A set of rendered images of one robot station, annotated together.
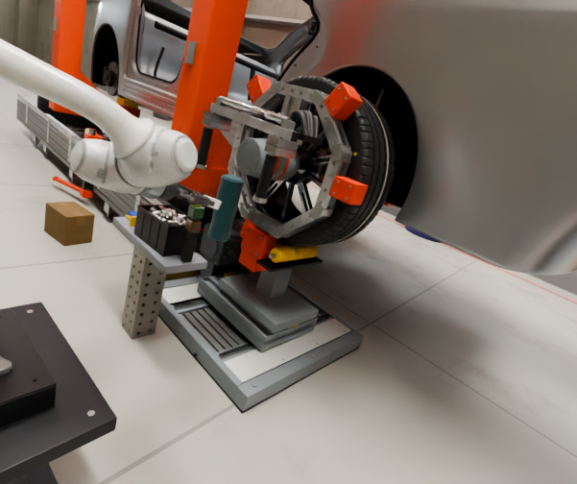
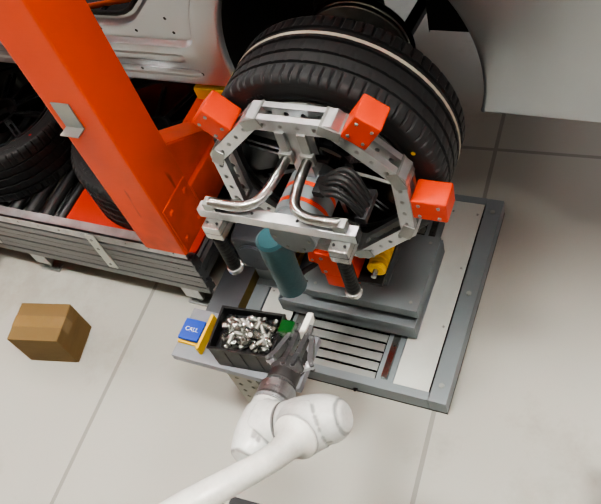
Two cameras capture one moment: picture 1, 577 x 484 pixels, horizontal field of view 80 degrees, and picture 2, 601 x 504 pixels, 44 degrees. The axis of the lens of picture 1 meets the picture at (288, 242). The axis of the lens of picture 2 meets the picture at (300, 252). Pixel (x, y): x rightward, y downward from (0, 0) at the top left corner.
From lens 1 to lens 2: 131 cm
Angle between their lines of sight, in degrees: 34
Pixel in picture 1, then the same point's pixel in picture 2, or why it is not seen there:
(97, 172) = not seen: hidden behind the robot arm
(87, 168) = not seen: hidden behind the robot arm
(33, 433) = not seen: outside the picture
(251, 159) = (299, 241)
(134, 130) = (304, 443)
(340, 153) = (402, 182)
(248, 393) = (443, 399)
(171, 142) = (336, 428)
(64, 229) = (65, 351)
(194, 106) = (132, 170)
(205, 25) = (68, 85)
